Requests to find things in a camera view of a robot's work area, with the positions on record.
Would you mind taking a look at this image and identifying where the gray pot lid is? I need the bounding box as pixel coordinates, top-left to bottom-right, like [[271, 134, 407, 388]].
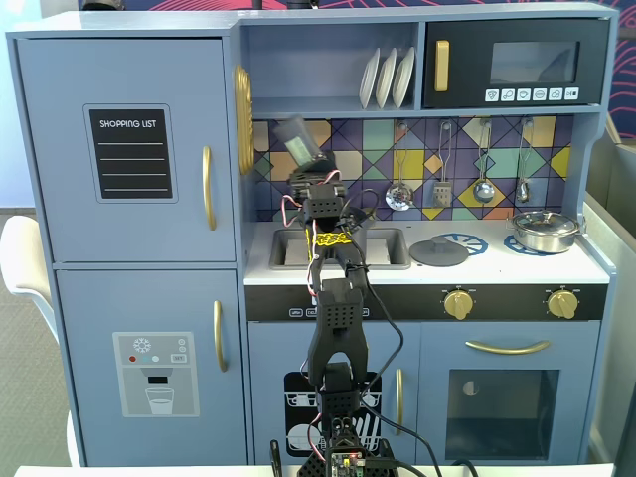
[[408, 235, 471, 268]]

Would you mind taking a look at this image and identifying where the gold fridge door handle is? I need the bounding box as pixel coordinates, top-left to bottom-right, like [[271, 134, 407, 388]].
[[201, 144, 219, 233], [213, 299, 229, 374]]

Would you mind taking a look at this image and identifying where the black toy microwave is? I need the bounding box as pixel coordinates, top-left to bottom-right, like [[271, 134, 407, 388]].
[[421, 18, 611, 110]]

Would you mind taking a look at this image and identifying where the gray toy sink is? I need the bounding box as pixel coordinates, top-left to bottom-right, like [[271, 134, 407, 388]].
[[268, 227, 412, 271]]

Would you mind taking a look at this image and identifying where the blue oven door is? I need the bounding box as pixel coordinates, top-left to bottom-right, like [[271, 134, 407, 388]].
[[418, 321, 603, 466]]

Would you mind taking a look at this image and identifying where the curved gold oven handle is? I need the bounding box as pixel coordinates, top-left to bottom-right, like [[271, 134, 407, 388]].
[[464, 339, 552, 356]]

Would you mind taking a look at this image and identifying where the metal toy skimmer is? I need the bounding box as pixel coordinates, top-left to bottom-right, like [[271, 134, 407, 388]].
[[385, 118, 416, 212]]

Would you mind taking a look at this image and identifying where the fridge door with board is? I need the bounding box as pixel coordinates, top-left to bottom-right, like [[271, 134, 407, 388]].
[[16, 38, 238, 264]]

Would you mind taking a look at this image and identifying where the fridge door with dispenser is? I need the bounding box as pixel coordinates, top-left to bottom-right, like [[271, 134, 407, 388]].
[[55, 268, 248, 467]]

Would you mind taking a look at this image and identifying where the metal toy ladle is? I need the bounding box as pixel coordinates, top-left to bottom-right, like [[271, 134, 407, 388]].
[[471, 117, 497, 205]]

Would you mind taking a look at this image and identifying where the robot arm base mount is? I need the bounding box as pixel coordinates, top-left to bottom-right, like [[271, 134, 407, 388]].
[[296, 439, 399, 477]]

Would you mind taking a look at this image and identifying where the white plastic chair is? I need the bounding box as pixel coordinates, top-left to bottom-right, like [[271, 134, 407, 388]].
[[0, 214, 58, 350]]

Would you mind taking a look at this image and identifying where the blue toy kitchen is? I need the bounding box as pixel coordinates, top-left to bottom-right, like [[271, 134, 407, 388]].
[[5, 3, 623, 469]]

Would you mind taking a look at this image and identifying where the metal toy spoon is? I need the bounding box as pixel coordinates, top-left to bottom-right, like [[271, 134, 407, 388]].
[[514, 117, 536, 204]]

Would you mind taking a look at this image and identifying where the steel pot with lid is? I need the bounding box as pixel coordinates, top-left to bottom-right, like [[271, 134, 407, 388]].
[[511, 209, 588, 255]]

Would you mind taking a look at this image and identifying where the motor controller board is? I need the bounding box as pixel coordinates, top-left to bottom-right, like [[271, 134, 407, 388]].
[[326, 448, 368, 477]]

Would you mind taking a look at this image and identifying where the black table clamp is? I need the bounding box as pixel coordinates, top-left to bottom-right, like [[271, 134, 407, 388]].
[[268, 438, 286, 477]]

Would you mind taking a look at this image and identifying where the gray salt shaker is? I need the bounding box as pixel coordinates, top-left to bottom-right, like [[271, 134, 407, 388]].
[[272, 114, 327, 168]]

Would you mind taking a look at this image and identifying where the metal toy spatula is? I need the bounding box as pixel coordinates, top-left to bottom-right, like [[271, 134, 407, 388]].
[[430, 118, 455, 209]]

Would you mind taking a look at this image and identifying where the blue dishwasher door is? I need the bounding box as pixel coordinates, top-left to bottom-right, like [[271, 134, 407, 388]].
[[246, 321, 419, 466]]

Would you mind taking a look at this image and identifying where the black shopping list board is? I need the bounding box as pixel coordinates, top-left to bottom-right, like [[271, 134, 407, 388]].
[[81, 102, 180, 205]]

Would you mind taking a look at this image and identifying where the gold dishwasher door handle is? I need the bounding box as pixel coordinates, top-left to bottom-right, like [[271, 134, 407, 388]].
[[395, 368, 405, 437]]

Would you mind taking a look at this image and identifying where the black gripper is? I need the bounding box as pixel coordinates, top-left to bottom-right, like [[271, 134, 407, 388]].
[[288, 152, 348, 201]]

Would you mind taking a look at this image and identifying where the gold microwave handle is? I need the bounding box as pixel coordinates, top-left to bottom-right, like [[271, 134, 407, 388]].
[[433, 39, 451, 93]]

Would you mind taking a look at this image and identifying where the white toy plate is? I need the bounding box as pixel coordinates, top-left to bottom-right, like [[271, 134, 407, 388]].
[[358, 47, 382, 110], [392, 46, 416, 109], [375, 47, 398, 110]]

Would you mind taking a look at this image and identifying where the thin black camera cable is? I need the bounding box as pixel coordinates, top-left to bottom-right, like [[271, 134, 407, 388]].
[[341, 187, 444, 477]]

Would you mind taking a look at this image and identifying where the gold stove knob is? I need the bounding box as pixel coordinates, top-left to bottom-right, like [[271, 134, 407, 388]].
[[442, 289, 475, 321], [547, 289, 579, 320]]

